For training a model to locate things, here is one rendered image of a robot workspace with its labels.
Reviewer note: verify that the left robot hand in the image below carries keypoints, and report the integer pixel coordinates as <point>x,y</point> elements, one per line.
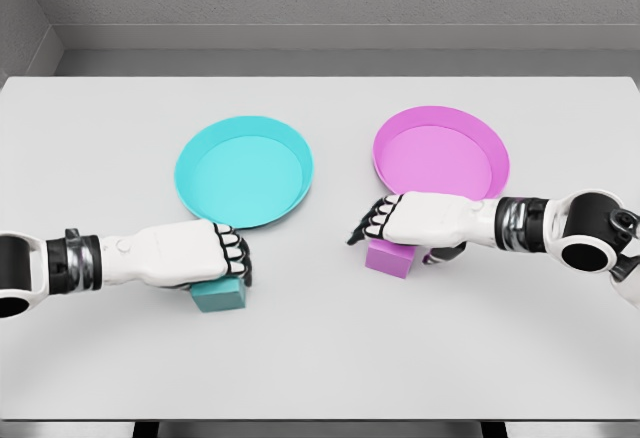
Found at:
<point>185,250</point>

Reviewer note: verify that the cyan round plate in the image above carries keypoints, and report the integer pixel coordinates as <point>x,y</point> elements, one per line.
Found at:
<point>250,170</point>

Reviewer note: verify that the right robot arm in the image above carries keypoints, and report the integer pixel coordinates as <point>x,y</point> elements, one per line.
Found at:
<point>555,230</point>

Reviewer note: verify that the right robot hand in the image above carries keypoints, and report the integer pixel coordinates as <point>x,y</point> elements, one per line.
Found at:
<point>430,218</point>

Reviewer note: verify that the teal block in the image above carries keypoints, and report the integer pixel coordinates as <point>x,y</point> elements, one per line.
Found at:
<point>220,295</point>

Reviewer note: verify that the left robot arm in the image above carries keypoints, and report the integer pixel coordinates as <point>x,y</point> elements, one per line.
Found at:
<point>70,265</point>

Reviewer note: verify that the pink round plate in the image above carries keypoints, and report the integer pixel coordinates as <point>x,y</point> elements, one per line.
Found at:
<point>440,158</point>

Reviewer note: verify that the pink block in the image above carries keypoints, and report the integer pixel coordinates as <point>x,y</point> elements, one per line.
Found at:
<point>390,258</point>

